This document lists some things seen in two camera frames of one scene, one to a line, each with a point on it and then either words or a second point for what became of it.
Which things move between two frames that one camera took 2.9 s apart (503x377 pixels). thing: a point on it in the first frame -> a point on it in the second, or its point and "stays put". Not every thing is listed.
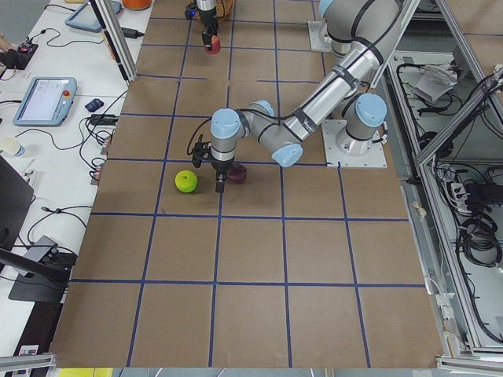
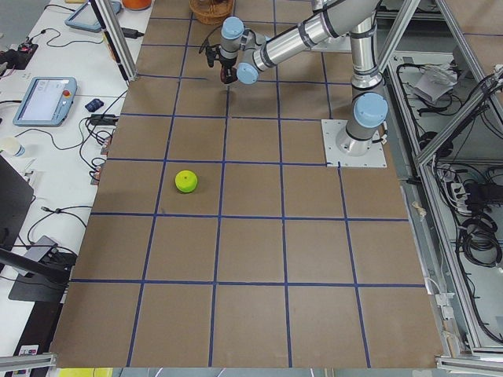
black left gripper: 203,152 -> 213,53
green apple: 185,181 stays put
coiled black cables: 479,240 stays put
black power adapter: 131,33 stays put
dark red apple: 236,173 -> 229,75
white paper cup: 12,145 stays put
